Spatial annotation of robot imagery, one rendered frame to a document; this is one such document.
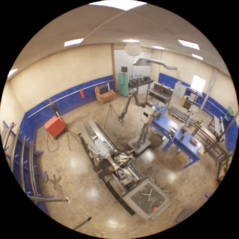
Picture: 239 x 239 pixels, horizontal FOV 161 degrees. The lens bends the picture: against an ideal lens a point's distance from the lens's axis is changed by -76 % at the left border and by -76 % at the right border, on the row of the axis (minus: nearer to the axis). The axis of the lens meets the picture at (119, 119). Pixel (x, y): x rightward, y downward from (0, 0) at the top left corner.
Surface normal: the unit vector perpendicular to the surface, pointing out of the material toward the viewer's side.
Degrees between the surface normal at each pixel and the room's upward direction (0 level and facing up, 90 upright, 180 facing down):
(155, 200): 0
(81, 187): 0
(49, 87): 90
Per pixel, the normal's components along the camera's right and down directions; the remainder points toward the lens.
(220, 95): -0.80, 0.43
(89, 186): -0.04, -0.72
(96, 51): 0.59, 0.55
